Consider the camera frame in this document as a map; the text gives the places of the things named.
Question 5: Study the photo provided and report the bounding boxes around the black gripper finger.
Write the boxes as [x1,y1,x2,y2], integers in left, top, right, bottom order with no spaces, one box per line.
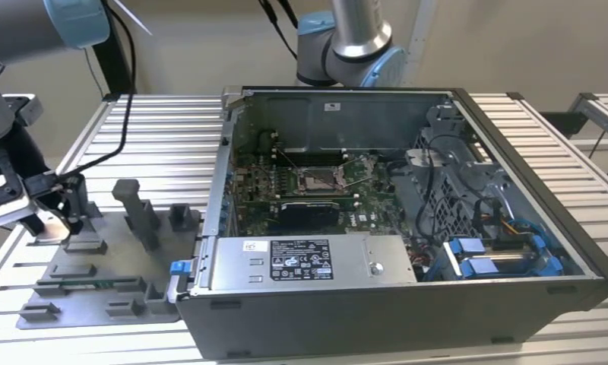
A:
[53,174,104,236]
[16,209,49,239]

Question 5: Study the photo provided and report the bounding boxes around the long black expansion slot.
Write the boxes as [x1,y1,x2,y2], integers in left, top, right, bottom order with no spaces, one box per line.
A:
[279,192,360,201]

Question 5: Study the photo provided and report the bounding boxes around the CPU socket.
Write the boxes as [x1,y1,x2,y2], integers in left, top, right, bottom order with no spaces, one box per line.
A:
[295,166,347,195]

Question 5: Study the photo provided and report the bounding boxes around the green RAM stick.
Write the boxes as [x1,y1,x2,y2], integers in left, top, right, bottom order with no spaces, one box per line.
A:
[36,278,139,287]

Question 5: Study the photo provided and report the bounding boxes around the grey plastic parts rack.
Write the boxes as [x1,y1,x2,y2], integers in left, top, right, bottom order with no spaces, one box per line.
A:
[17,178,205,330]

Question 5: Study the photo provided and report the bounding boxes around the silver power supply unit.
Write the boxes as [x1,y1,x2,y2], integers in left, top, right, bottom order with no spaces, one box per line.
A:
[208,234,420,288]

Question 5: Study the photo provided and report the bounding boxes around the black power connector block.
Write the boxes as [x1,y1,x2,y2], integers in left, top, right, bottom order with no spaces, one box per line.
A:
[256,130,279,156]

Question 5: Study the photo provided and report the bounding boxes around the thin metal locking lever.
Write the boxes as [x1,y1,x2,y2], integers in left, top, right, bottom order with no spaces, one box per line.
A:
[275,147,302,170]

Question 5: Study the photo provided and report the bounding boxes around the black graphics card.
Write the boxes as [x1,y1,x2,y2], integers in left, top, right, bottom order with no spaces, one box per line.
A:
[276,200,342,233]

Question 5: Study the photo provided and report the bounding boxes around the black RAM slots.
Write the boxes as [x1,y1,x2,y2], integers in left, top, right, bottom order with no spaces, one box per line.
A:
[271,148,350,163]

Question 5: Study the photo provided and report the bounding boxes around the metal socket cover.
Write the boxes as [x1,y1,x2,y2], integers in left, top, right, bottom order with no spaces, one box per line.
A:
[343,156,380,188]

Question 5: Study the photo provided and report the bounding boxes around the open black PC case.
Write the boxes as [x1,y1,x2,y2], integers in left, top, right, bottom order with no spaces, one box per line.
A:
[175,85,608,360]

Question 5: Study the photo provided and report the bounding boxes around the green motherboard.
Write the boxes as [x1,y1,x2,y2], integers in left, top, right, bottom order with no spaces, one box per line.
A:
[225,151,418,237]

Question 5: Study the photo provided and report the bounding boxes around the grey metal drive cage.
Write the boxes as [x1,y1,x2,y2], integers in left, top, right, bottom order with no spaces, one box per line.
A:
[390,101,514,244]

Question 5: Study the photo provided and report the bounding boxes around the blue disk carrier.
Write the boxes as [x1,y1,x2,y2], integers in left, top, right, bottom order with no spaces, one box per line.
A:
[443,236,488,259]
[455,256,500,281]

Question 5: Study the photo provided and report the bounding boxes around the black box under table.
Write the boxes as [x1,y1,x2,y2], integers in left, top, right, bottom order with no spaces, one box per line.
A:
[539,110,590,140]

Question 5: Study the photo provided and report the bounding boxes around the neighbouring metal slat table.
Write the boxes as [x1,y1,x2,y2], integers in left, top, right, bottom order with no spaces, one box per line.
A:
[568,91,608,153]

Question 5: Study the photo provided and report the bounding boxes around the black camera cable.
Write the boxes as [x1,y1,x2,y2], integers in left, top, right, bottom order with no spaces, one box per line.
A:
[49,0,136,187]

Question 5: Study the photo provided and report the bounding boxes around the black upright frame post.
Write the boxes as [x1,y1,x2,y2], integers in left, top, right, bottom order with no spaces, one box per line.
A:
[88,36,139,96]

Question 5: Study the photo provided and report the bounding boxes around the black wire in case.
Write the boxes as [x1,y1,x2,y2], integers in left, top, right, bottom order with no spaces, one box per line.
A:
[416,133,494,237]

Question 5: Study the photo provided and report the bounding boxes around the blue curved carrier frame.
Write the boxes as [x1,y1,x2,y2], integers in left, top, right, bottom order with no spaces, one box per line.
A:
[500,216,564,277]

